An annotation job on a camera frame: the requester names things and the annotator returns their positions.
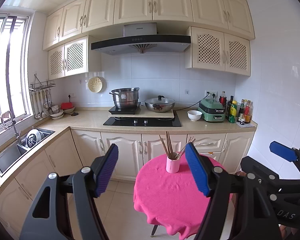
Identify person right hand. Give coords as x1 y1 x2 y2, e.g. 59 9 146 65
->
279 225 298 239

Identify soy sauce bottle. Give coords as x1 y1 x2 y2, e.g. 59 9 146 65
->
237 99 245 125

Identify green yellow oil bottle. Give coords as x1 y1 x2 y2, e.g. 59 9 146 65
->
228 100 237 123

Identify dark glass bottle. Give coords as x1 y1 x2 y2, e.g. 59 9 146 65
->
225 95 234 120

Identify steel sink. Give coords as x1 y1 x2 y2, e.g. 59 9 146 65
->
0 128 54 177

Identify pink round tablecloth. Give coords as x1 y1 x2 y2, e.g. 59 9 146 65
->
133 152 235 240

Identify green electric grill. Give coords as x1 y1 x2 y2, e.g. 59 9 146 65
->
198 99 225 122

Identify pink cup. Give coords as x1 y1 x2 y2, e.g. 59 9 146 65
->
166 157 180 174

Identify white ceramic bowl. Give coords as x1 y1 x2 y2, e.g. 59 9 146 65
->
187 110 202 121

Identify stacked bowls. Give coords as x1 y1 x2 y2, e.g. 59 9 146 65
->
50 105 64 119

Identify red box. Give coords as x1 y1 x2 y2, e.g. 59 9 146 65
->
61 102 74 110

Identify steel faucet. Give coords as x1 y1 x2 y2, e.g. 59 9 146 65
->
0 111 21 145

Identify black gas hob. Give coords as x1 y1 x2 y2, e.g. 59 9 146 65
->
103 111 182 127

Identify black induction cooker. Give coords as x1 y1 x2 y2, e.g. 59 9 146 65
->
108 102 141 115

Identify steel stock pot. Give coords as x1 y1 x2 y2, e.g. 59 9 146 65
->
109 87 140 108

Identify window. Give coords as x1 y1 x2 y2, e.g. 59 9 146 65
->
0 14 30 125

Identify steel wok with lid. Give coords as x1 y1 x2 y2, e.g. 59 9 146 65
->
144 95 175 113

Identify cream round strainer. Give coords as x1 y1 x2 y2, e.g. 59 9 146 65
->
88 76 106 93

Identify upper cabinets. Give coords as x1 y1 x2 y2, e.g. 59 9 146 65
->
43 0 255 80

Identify range hood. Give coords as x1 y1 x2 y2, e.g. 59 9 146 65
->
90 23 191 55

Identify wall utensil rack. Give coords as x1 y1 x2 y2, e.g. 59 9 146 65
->
29 73 56 120

